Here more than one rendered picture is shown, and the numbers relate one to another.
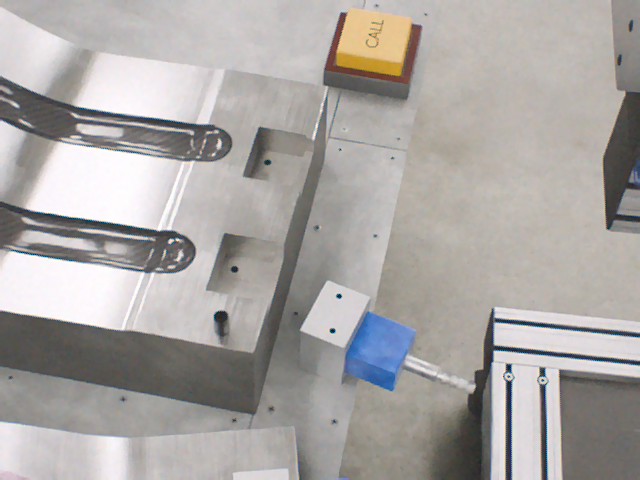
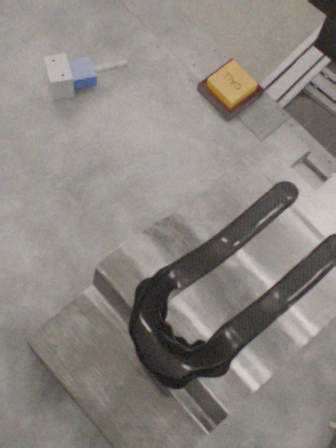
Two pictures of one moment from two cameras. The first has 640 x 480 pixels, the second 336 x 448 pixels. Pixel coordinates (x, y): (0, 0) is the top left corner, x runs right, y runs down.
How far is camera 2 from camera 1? 0.84 m
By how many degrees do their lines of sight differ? 31
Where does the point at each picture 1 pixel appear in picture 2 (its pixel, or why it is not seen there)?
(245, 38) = (173, 132)
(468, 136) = not seen: hidden behind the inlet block
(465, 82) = not seen: hidden behind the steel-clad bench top
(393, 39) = (241, 76)
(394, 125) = (273, 110)
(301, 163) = (310, 163)
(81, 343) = not seen: outside the picture
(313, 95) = (286, 133)
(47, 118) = (218, 246)
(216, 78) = (246, 163)
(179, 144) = (273, 203)
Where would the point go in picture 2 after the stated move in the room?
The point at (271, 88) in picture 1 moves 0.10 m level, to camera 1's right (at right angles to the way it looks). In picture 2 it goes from (270, 146) to (308, 103)
